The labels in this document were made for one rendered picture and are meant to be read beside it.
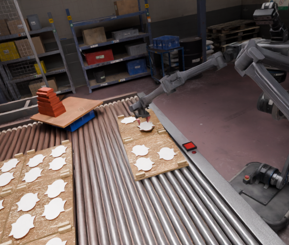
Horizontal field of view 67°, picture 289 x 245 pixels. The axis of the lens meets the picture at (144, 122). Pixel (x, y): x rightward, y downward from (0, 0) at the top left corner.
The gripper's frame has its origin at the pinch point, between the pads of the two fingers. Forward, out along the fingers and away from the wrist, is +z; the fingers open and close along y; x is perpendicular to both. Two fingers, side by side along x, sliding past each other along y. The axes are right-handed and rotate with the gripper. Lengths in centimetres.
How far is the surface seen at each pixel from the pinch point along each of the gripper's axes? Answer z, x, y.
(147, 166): 2, -48, -17
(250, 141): 97, 30, 153
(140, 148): 2.5, -27.7, -13.7
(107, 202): 5, -61, -47
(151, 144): 3.3, -26.2, -4.4
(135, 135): 3.6, -7.9, -10.8
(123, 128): 4.0, 8.3, -16.1
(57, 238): 2, -72, -74
